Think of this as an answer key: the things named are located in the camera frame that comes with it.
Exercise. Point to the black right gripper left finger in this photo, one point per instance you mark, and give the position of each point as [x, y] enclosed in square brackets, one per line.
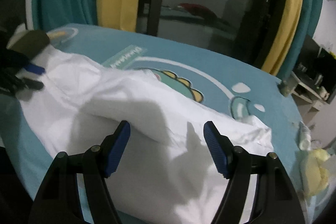
[58, 201]

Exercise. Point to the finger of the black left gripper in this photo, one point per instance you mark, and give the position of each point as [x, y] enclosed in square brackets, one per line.
[32, 68]
[32, 84]

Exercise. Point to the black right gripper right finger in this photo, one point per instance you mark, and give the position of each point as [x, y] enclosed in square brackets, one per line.
[275, 199]

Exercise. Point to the white large garment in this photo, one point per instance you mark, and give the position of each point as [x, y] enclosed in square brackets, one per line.
[166, 174]

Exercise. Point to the yellow white folded cloth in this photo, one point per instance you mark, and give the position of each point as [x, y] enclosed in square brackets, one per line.
[315, 177]

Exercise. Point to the teal cartoon bed sheet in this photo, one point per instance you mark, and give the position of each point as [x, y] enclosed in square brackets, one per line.
[186, 69]

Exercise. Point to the white small bottle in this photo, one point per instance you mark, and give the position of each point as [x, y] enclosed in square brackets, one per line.
[304, 137]

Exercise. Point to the white desk shelf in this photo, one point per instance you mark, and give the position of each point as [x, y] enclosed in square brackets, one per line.
[313, 77]

